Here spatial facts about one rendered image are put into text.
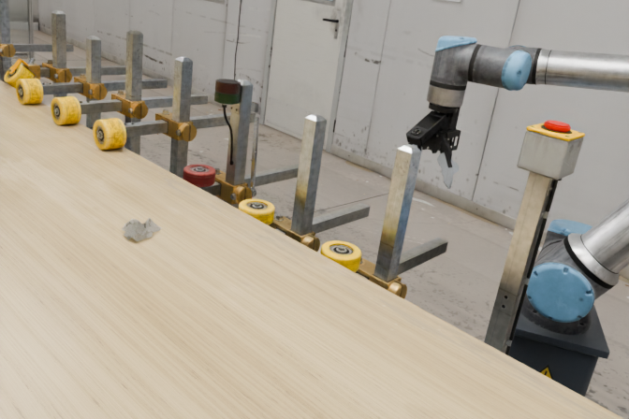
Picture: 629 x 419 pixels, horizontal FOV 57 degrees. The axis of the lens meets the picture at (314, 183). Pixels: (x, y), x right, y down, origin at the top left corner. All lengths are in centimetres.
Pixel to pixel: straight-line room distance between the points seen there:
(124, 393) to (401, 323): 43
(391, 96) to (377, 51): 36
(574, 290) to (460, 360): 59
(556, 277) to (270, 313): 75
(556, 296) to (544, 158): 56
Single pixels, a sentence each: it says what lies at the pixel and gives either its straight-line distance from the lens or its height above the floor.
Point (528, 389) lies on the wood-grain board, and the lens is 91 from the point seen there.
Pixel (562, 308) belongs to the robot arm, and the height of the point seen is 76.
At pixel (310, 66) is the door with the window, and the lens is 506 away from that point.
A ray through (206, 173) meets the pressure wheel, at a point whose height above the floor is 91.
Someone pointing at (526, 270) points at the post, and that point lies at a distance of 107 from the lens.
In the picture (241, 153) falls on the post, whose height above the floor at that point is 95.
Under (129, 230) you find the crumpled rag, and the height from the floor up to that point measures 91.
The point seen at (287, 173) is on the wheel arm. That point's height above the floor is 85.
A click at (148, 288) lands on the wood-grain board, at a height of 90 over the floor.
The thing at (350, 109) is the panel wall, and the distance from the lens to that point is 473.
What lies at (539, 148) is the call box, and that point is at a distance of 98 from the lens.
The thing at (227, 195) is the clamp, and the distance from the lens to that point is 152.
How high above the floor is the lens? 140
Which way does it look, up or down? 20 degrees down
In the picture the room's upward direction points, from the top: 8 degrees clockwise
